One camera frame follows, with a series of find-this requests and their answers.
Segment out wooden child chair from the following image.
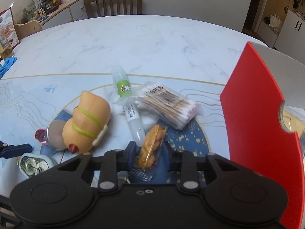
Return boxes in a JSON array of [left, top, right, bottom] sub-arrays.
[[14, 20, 42, 40]]

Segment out blue rubber glove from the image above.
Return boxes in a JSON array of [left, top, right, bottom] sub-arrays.
[[0, 57, 18, 79]]

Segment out bagged toast slice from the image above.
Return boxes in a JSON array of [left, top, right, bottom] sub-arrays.
[[280, 108, 304, 138]]

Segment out red menu card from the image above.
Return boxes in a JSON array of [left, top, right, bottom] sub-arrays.
[[1, 7, 20, 49]]

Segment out white storage cabinets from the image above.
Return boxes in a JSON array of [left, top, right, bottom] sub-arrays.
[[257, 0, 304, 63]]

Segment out white sideboard cabinet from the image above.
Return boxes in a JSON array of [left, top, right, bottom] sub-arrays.
[[40, 0, 88, 30]]

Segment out red shoe box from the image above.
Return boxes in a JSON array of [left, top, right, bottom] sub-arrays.
[[220, 42, 304, 228]]

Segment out white tote bag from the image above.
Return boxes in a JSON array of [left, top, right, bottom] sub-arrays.
[[269, 13, 281, 28]]

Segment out brown wooden chair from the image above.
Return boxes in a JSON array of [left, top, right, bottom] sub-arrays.
[[84, 0, 143, 18]]

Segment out white green tube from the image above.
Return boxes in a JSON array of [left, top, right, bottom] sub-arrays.
[[112, 65, 145, 147]]

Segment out orange snack packet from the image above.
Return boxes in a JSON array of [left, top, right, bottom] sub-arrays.
[[129, 124, 168, 181]]

